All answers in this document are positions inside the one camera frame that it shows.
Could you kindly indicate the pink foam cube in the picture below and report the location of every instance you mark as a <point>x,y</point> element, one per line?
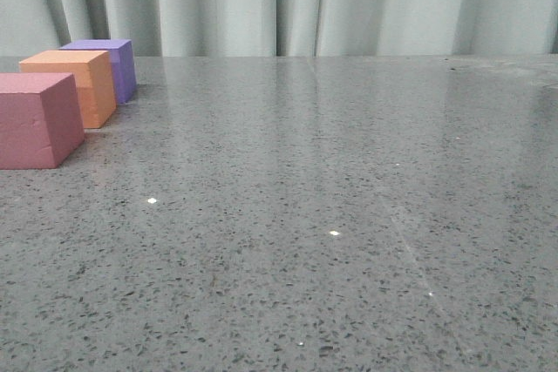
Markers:
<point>41,122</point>

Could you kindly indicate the purple foam cube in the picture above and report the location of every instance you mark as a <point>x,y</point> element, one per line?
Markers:
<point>122,62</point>

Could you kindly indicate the grey-white curtain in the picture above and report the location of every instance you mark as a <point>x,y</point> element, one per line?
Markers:
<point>233,28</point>

